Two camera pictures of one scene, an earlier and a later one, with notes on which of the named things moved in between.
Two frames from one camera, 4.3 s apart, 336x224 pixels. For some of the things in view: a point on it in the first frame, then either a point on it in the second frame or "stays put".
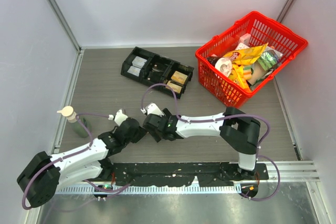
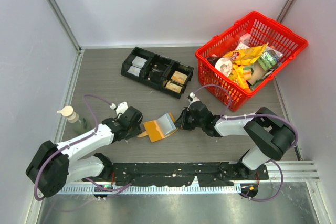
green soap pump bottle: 67,112 stays put
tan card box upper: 179,77 stays put
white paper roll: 224,65 stays put
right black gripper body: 157,136 → 191,122
